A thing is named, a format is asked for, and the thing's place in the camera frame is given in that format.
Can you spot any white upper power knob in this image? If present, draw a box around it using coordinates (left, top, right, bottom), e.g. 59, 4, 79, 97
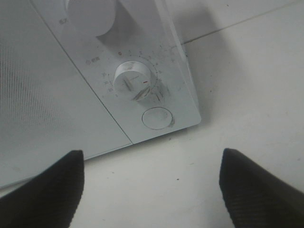
65, 0, 117, 37

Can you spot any white microwave door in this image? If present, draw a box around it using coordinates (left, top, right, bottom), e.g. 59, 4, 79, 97
0, 0, 131, 187

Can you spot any white microwave oven body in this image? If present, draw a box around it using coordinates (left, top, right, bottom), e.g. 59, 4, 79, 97
32, 0, 201, 143

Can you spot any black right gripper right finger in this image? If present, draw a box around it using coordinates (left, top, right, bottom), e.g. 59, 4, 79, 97
219, 148, 304, 228

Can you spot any white lower timer knob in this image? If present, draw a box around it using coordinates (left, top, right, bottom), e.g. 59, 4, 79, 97
113, 61, 156, 102

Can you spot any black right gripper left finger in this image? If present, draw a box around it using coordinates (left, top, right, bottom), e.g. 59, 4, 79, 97
0, 150, 85, 228

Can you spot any round door release button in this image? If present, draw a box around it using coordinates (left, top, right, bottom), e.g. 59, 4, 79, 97
142, 107, 173, 130

